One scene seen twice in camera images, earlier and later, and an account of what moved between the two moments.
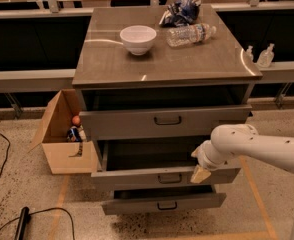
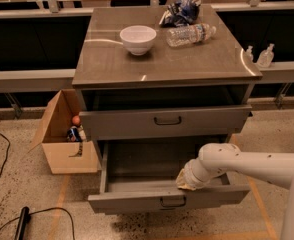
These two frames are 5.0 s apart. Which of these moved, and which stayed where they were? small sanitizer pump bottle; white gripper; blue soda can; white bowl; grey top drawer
Moved: white gripper
Stayed: grey top drawer; blue soda can; white bowl; small sanitizer pump bottle
